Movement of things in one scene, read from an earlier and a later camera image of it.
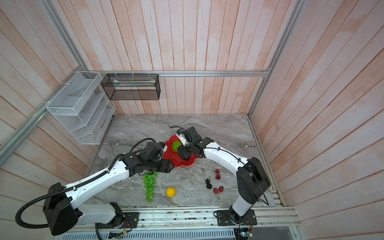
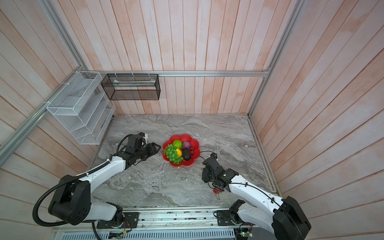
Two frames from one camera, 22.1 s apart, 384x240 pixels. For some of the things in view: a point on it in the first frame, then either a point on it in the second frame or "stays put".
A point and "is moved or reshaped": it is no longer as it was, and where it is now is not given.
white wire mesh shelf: (81, 107) stays put
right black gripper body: (186, 150) -> (206, 175)
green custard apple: (176, 144) stays put
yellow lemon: (171, 191) is moved or reshaped
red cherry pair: (217, 192) stays put
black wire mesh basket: (132, 86) stays put
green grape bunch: (150, 180) -> (171, 154)
